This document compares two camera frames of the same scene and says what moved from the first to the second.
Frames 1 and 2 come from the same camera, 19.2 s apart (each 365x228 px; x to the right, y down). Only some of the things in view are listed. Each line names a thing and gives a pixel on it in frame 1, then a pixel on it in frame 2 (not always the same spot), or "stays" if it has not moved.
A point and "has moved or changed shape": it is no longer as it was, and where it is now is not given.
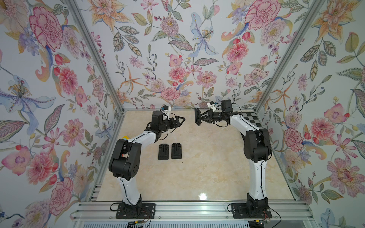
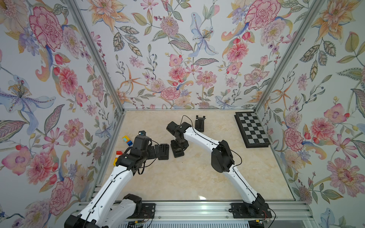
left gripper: [176, 123] to [154, 151]
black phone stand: [176, 150] stays
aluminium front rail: [190, 212] stays
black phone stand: [197, 116] has moved or changed shape
